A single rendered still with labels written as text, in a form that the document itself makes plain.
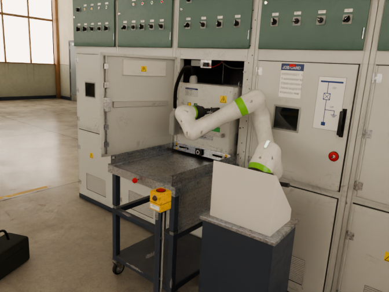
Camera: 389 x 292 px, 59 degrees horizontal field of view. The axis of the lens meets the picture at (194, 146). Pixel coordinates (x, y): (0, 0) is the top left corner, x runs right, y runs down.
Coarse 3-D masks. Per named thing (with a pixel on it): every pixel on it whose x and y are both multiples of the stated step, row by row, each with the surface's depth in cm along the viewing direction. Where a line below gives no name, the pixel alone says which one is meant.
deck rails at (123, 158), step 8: (168, 144) 270; (128, 152) 238; (136, 152) 244; (144, 152) 250; (152, 152) 257; (160, 152) 264; (168, 152) 267; (112, 160) 229; (120, 160) 234; (128, 160) 240; (136, 160) 241; (224, 160) 234; (232, 160) 242; (200, 168) 214; (208, 168) 221; (176, 176) 197; (184, 176) 202; (192, 176) 209; (200, 176) 214; (168, 184) 197; (176, 184) 197
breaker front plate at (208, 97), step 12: (180, 84) 261; (180, 96) 263; (192, 96) 255; (204, 96) 248; (216, 96) 241; (228, 96) 235; (180, 132) 268; (216, 132) 246; (228, 132) 239; (192, 144) 262; (204, 144) 254; (216, 144) 247; (228, 144) 241
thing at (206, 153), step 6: (174, 144) 272; (180, 144) 268; (186, 144) 265; (180, 150) 269; (186, 150) 265; (192, 150) 261; (204, 150) 254; (210, 150) 250; (204, 156) 255; (210, 156) 251; (216, 156) 248; (228, 156) 241
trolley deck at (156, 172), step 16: (144, 160) 243; (160, 160) 245; (176, 160) 247; (192, 160) 250; (208, 160) 252; (128, 176) 219; (144, 176) 210; (160, 176) 211; (208, 176) 217; (176, 192) 194
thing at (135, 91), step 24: (120, 72) 246; (144, 72) 253; (168, 72) 268; (120, 96) 249; (144, 96) 261; (168, 96) 273; (120, 120) 254; (144, 120) 265; (168, 120) 278; (120, 144) 258; (144, 144) 270
